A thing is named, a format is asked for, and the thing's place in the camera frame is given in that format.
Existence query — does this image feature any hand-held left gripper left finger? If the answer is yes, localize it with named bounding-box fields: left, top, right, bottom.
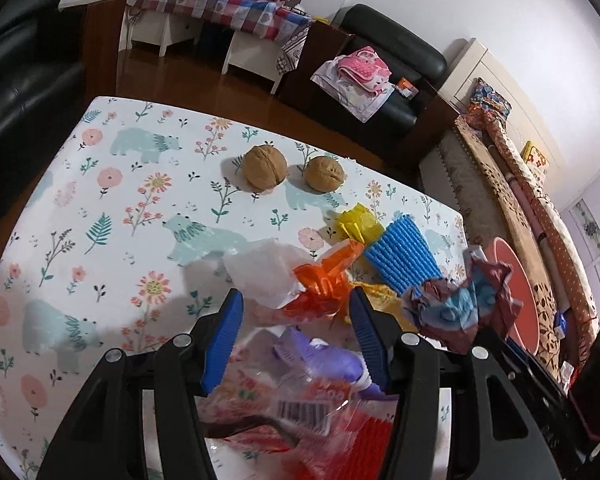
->
left=36, top=289, right=244, bottom=480

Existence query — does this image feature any lilac wardrobe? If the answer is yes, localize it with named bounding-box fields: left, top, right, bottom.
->
left=555, top=145, right=600, bottom=321

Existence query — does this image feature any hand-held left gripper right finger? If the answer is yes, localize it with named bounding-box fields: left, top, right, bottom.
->
left=348, top=286, right=565, bottom=480

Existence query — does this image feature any bed mattress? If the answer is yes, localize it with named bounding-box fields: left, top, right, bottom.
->
left=419, top=130, right=506, bottom=251

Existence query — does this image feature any black leather armchair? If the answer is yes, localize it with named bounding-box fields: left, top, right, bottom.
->
left=275, top=3, right=462, bottom=171

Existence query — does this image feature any red foam fruit net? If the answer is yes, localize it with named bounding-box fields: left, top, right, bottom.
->
left=300, top=399, right=402, bottom=480

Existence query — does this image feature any orange dotted quilt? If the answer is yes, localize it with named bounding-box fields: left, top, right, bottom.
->
left=480, top=110, right=600, bottom=361

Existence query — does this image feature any brown walnut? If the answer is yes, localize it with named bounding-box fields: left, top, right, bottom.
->
left=303, top=155, right=345, bottom=194
left=243, top=144, right=287, bottom=192

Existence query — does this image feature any plaid tablecloth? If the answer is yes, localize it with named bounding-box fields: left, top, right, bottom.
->
left=126, top=0, right=315, bottom=78

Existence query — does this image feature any maroon blue wrapper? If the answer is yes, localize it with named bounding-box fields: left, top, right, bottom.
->
left=402, top=247, right=524, bottom=356

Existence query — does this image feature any cream bed headboard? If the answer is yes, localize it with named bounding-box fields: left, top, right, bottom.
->
left=437, top=37, right=567, bottom=211

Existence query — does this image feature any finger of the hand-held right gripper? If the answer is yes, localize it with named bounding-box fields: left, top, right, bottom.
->
left=487, top=332, right=573, bottom=403

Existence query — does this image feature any white cloth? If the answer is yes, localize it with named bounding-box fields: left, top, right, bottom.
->
left=311, top=57, right=396, bottom=123

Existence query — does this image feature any pink clothing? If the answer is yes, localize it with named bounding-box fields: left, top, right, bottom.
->
left=336, top=46, right=392, bottom=93

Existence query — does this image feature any white low cabinet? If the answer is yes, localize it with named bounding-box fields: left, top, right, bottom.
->
left=118, top=9, right=201, bottom=57
left=223, top=30, right=281, bottom=95

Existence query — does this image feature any yellow patterned pillow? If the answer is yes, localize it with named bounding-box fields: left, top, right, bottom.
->
left=522, top=141, right=550, bottom=173

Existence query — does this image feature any purple wrapper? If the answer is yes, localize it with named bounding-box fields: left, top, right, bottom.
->
left=272, top=327, right=383, bottom=397

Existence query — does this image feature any pink plastic bucket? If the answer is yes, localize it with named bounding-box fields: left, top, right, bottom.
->
left=482, top=236, right=542, bottom=361

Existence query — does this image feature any blue foam fruit net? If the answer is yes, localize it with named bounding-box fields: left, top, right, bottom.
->
left=363, top=214, right=443, bottom=297

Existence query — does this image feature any bed with patterned quilts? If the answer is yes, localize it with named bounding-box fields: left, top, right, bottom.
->
left=452, top=115, right=581, bottom=386

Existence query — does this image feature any yellow plastic wrapper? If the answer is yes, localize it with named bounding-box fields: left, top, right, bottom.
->
left=334, top=203, right=385, bottom=246

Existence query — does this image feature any clear barcode snack packet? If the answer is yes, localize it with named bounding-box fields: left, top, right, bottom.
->
left=200, top=330, right=403, bottom=463

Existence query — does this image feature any black leather sofa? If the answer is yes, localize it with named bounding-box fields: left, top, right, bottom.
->
left=0, top=0, right=88, bottom=211

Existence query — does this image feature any colourful patterned pillow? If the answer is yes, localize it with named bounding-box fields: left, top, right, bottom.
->
left=469, top=77, right=512, bottom=122

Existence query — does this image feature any orange plastic wrapper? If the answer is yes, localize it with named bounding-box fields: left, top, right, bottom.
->
left=282, top=239, right=366, bottom=318

